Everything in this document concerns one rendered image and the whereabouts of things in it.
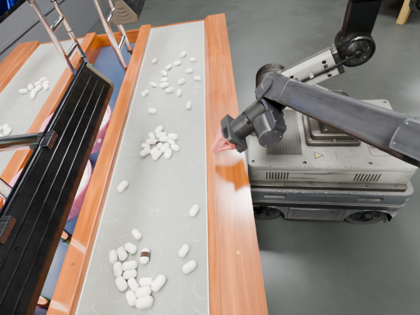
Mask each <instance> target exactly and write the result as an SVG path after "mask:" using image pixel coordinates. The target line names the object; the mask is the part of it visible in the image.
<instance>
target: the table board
mask: <svg viewBox="0 0 420 315"><path fill-rule="evenodd" d="M199 21H204V19H203V20H198V21H189V22H182V23H177V24H168V25H163V26H156V27H151V28H160V27H165V26H173V25H178V24H186V23H195V22H199ZM139 31H140V29H135V30H130V31H125V33H126V36H127V38H128V41H129V43H135V42H136V40H137V38H138V34H139ZM113 34H114V37H115V39H116V42H117V45H118V44H119V41H120V39H121V34H120V32H114V33H113ZM97 37H98V39H99V41H100V43H101V46H102V47H106V46H112V45H111V42H110V40H109V38H108V35H107V34H100V35H97ZM70 40H71V39H66V40H62V41H70ZM62 41H59V42H62ZM49 43H53V42H45V43H40V44H49Z"/></svg>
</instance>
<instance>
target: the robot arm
mask: <svg viewBox="0 0 420 315"><path fill-rule="evenodd" d="M254 92H255V94H256V97H257V99H256V100H255V101H254V102H253V103H252V104H251V105H250V106H248V107H247V108H246V109H245V110H244V111H243V112H242V113H241V114H240V115H239V116H238V117H236V118H235V119H234V118H232V117H231V116H230V115H228V114H227V115H225V116H224V117H223V118H222V119H221V126H220V127H219V130H218V132H217V135H216V138H215V141H214V144H213V145H212V148H211V152H213V153H214V154H215V153H219V152H222V151H228V150H233V149H236V151H237V152H239V153H242V152H243V151H245V150H246V149H247V148H248V145H247V142H246V137H247V136H248V135H250V134H251V133H252V132H253V131H255V133H256V136H257V140H258V142H259V144H260V145H261V146H262V147H265V148H269V147H272V146H275V145H277V144H278V143H280V142H281V140H282V138H283V134H284V133H285V132H286V129H287V126H286V123H285V121H284V118H283V116H284V113H283V111H282V110H284V109H285V108H286V107H289V108H291V109H293V110H294V111H297V112H299V113H302V114H304V115H306V116H308V117H310V118H313V119H315V120H317V121H319V122H321V123H323V124H325V125H327V126H330V127H332V128H334V129H336V130H338V131H341V132H342V133H344V134H347V135H349V136H351V137H353V138H355V139H358V140H360V141H362V142H364V143H366V144H368V145H370V146H372V147H374V148H377V149H379V150H380V151H382V152H385V153H387V154H389V155H391V156H393V157H395V158H398V159H400V160H402V161H404V162H406V163H409V164H412V165H413V166H416V167H419V168H420V117H417V116H410V115H407V114H405V113H400V112H397V111H393V110H390V109H387V108H384V107H381V106H377V105H374V104H371V103H368V102H364V101H360V100H358V99H354V98H351V97H348V96H346V95H345V96H344V95H342V94H338V93H335V92H332V91H328V90H325V89H322V88H319V87H316V86H312V85H309V84H306V83H303V82H301V81H298V80H295V79H292V78H290V77H286V76H284V75H282V74H278V73H276V72H270V73H269V74H267V75H266V76H265V78H264V79H263V80H262V82H261V83H260V85H259V86H258V87H257V88H256V90H255V91H254ZM223 141H225V143H224V144H223V145H221V146H219V145H220V143H221V142H223ZM218 146H219V147H218Z"/></svg>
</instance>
